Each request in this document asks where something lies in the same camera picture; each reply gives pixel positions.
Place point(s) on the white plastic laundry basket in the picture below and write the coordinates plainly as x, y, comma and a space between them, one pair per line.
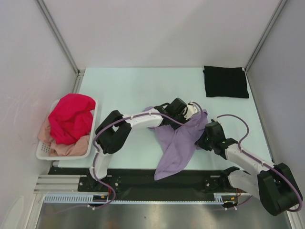
42, 151

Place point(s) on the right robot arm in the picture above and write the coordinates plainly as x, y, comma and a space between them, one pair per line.
273, 184

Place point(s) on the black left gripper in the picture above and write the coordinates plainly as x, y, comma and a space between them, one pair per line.
183, 119

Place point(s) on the slotted grey cable duct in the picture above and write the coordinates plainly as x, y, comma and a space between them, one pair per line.
211, 199

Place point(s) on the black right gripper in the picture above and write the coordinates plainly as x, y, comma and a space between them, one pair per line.
199, 142

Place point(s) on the red t-shirt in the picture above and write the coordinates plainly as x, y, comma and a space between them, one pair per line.
71, 118

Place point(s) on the lilac t-shirt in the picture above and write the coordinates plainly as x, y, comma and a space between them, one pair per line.
178, 145

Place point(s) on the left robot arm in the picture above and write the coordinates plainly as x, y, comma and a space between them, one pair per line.
112, 133

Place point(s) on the peach pink t-shirt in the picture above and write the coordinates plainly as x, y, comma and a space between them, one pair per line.
77, 149

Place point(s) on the folded black t-shirt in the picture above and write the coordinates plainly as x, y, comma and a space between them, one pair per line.
225, 82

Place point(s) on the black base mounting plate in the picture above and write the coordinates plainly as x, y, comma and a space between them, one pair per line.
140, 182

